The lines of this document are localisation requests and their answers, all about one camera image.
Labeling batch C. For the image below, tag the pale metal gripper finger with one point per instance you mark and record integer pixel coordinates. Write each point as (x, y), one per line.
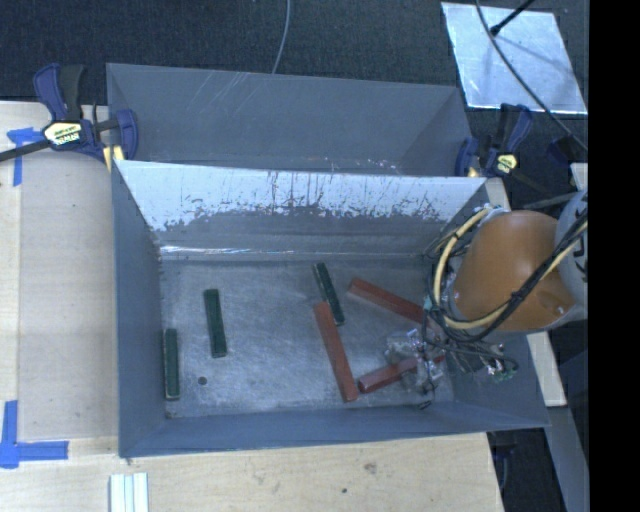
(402, 347)
(425, 375)

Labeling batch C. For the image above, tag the red-brown flat block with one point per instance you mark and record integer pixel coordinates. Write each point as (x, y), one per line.
(385, 299)
(382, 377)
(336, 352)

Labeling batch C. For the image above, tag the dark green flat block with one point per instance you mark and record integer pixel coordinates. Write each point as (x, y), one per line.
(171, 365)
(330, 295)
(215, 325)

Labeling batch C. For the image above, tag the grey metal bin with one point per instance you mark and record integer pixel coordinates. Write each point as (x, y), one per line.
(280, 350)

